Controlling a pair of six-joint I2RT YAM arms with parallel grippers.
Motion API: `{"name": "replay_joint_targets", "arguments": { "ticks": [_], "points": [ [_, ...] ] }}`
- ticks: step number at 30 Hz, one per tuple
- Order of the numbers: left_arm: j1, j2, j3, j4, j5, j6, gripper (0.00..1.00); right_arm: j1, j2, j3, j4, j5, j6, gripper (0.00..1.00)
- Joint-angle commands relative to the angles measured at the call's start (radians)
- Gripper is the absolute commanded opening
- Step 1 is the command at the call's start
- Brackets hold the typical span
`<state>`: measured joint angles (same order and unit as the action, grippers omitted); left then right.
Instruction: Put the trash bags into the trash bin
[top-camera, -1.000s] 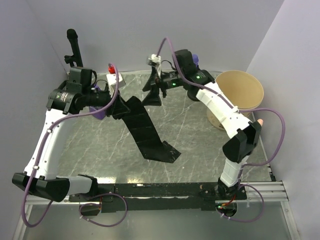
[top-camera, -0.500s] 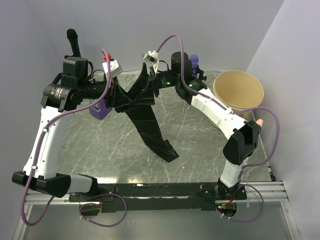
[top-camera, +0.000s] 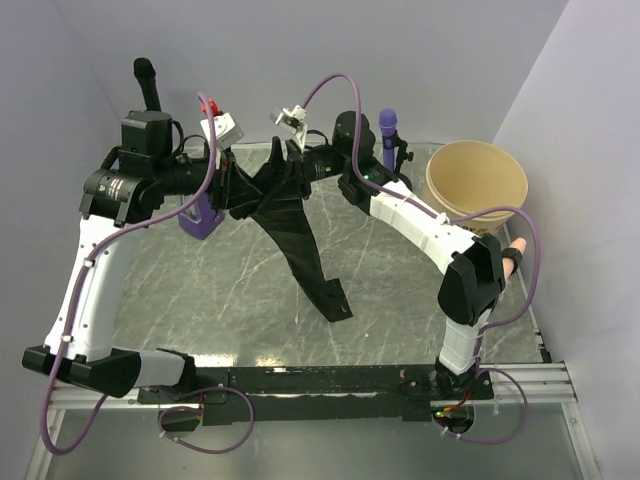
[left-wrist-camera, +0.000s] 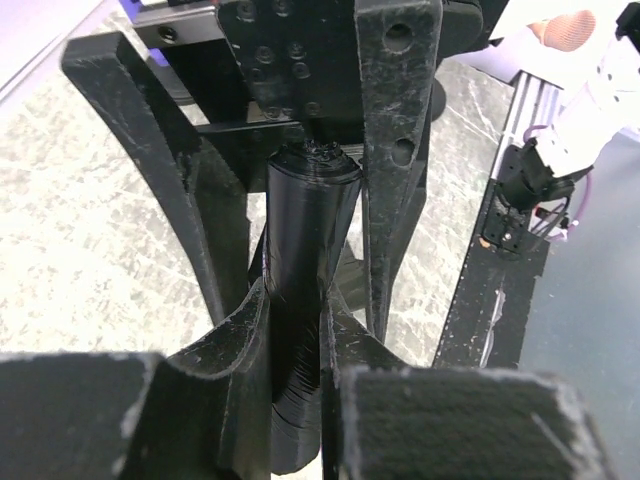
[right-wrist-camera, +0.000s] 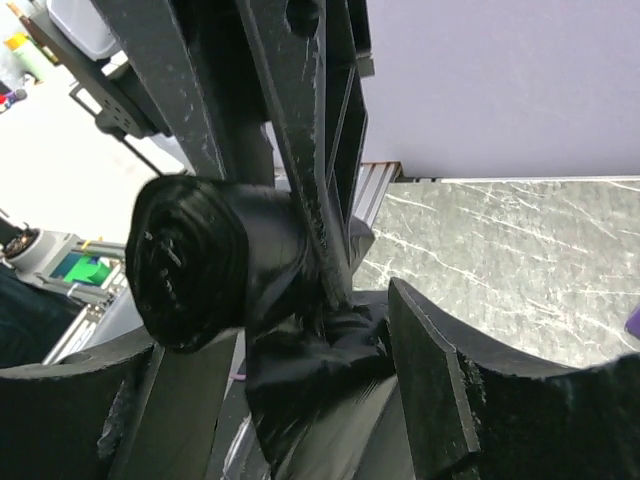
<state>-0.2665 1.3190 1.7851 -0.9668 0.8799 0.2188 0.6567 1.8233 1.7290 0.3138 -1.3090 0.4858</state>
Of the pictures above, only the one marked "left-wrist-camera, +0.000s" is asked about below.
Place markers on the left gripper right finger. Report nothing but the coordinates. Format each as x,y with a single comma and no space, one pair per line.
385,419

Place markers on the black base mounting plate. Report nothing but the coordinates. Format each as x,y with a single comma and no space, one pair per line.
487,319

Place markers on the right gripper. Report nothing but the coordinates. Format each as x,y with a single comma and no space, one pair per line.
265,73

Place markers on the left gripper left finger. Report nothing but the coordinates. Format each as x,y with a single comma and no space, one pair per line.
202,413

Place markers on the black trash bag roll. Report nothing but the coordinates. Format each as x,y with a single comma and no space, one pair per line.
311,194

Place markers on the beige microphone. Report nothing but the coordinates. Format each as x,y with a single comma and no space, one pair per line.
566,32

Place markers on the purple metronome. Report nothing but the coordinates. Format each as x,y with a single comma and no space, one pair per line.
153,23

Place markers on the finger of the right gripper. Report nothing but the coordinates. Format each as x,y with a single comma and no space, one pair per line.
203,200

